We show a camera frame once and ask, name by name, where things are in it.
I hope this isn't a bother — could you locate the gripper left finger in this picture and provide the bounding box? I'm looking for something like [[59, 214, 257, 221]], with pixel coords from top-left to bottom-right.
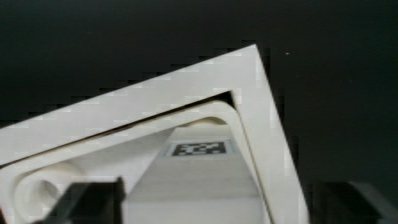
[[34, 178, 127, 224]]

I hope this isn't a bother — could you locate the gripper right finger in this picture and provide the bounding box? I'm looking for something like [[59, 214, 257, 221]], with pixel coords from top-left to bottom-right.
[[310, 181, 398, 224]]

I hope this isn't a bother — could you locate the white desk top tray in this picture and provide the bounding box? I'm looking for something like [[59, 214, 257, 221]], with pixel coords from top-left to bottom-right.
[[0, 101, 260, 224]]

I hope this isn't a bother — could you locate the white leg with tag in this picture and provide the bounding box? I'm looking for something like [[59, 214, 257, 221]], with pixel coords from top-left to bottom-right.
[[125, 125, 265, 224]]

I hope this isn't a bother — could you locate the white U-shaped frame fence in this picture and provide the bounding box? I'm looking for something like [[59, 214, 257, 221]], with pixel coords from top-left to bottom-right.
[[0, 47, 310, 224]]

